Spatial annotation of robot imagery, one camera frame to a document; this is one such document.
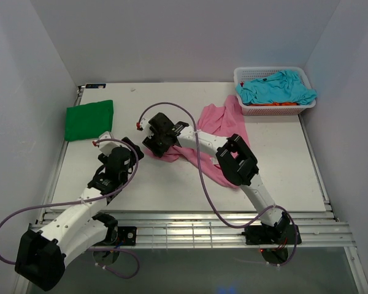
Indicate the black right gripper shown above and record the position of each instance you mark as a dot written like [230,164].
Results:
[150,144]

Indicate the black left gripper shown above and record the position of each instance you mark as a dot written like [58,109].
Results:
[140,154]

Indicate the pink t shirt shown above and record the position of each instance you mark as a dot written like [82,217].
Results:
[220,121]

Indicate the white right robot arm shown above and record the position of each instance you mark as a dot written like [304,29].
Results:
[238,164]

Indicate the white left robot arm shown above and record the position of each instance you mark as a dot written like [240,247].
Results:
[44,255]

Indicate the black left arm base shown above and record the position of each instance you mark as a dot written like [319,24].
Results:
[122,236]

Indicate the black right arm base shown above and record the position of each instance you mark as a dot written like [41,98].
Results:
[277,247]

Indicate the green folded t shirt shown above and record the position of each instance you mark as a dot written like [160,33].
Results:
[88,121]

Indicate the blue label sticker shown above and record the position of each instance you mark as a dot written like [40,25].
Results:
[95,86]

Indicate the white plastic basket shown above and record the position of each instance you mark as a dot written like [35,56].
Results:
[243,74]

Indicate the orange t shirt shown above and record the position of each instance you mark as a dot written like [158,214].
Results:
[275,104]

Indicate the blue t shirt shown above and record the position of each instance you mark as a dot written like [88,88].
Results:
[283,86]

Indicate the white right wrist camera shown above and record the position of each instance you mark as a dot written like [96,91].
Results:
[144,126]

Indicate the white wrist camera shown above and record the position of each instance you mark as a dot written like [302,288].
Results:
[144,126]
[105,143]

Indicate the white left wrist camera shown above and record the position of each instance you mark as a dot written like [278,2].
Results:
[105,143]

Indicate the aluminium frame rail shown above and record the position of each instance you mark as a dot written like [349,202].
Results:
[170,230]

